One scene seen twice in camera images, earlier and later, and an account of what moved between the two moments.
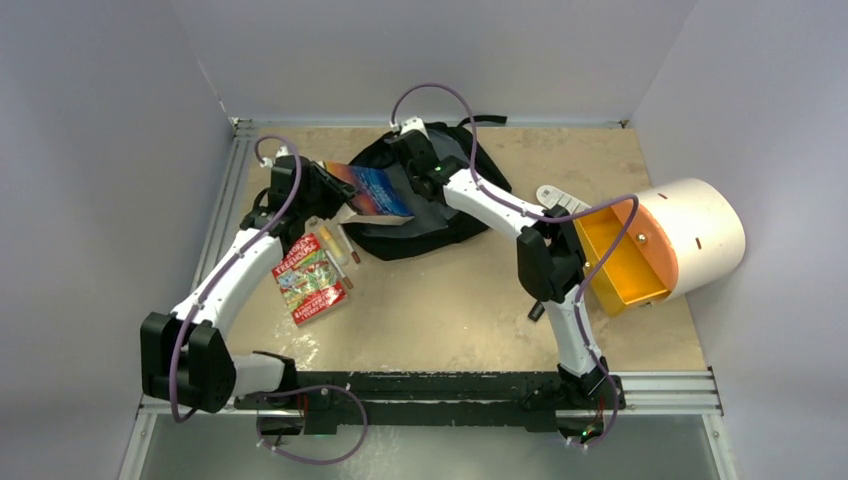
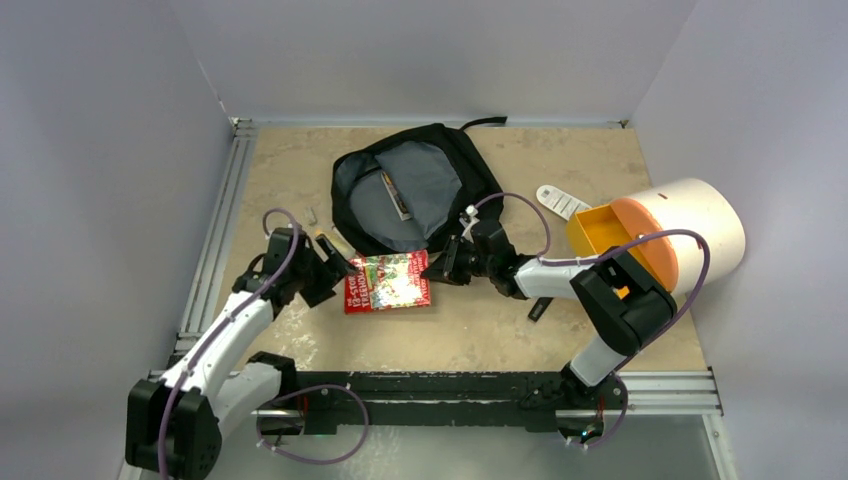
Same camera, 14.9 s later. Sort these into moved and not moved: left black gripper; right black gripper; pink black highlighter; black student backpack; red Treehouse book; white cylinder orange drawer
Moved: right black gripper; left black gripper; black student backpack; red Treehouse book
Not moved: white cylinder orange drawer; pink black highlighter
